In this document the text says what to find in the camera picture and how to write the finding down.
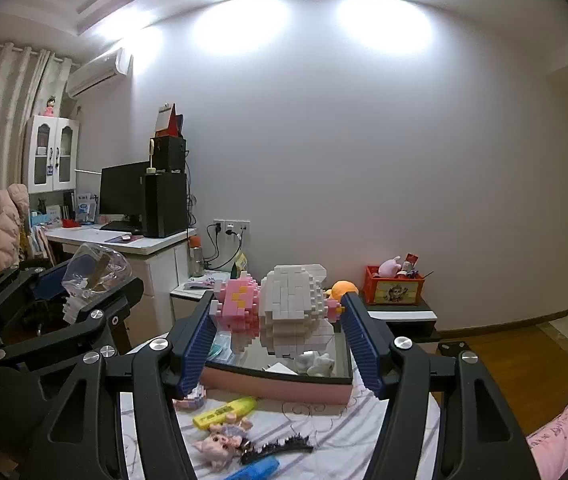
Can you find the white glass-door cabinet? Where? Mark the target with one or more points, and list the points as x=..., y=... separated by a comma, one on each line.
x=54, y=122

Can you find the white desk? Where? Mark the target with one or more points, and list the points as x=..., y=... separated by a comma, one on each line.
x=159, y=270

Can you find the blue white box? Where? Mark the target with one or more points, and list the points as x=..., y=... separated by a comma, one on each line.
x=85, y=209

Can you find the blue pen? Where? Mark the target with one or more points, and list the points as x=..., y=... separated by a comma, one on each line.
x=259, y=470

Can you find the orange octopus plush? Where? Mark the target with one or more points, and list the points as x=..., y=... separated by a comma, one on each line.
x=343, y=287

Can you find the red desk calendar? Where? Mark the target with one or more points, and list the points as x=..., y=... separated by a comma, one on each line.
x=173, y=125

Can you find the yellow highlighter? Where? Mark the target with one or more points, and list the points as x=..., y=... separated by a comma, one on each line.
x=224, y=412

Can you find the small white fan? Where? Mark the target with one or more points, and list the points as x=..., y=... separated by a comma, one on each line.
x=151, y=147

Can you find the white wall outlet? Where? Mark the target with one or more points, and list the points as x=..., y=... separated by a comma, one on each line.
x=231, y=226

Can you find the pink quilt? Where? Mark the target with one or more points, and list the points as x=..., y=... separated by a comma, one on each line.
x=558, y=440

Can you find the black computer tower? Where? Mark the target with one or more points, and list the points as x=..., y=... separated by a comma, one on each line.
x=166, y=205

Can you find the yellow snack bag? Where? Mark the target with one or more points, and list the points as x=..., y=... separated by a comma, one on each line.
x=240, y=265

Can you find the pink plush toy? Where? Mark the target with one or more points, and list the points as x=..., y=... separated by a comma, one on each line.
x=389, y=267

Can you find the white figurine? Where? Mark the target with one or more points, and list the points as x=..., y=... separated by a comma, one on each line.
x=316, y=364

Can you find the white air conditioner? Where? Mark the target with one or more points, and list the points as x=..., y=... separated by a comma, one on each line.
x=96, y=72

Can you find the white pink block toy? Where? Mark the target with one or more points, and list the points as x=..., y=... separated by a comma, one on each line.
x=289, y=305

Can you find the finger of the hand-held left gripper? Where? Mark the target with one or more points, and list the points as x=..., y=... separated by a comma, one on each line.
x=46, y=285
x=114, y=310

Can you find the black white low cabinet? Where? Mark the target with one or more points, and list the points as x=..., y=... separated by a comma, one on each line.
x=408, y=315

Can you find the pink storage box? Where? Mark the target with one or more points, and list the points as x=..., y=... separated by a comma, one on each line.
x=274, y=390

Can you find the orange-capped bottle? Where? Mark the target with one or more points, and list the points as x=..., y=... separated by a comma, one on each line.
x=195, y=260

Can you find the black keyboard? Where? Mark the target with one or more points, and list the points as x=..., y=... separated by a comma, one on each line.
x=118, y=226

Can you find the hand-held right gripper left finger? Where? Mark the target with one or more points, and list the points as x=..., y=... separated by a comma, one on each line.
x=196, y=355

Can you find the black computer monitor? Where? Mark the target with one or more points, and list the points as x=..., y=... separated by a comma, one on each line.
x=121, y=190

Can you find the pink padded jacket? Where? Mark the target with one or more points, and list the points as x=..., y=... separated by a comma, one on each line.
x=6, y=230

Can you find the red toy box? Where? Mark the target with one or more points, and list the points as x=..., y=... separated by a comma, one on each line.
x=393, y=290

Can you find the clear plastic jar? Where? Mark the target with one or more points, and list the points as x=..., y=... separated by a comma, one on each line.
x=99, y=260

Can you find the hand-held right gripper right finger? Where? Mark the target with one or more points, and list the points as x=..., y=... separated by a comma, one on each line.
x=363, y=345

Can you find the black speaker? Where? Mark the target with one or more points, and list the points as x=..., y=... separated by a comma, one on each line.
x=173, y=152

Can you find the small doll figure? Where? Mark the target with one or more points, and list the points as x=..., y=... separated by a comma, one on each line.
x=214, y=445

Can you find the white side table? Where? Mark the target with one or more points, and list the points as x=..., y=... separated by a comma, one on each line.
x=189, y=305

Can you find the striped white tablecloth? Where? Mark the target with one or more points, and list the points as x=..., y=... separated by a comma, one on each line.
x=339, y=440

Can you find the black hair comb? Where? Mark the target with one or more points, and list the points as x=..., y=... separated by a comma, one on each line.
x=284, y=445

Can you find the pink doll figurine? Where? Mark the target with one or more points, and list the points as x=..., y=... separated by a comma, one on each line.
x=51, y=107

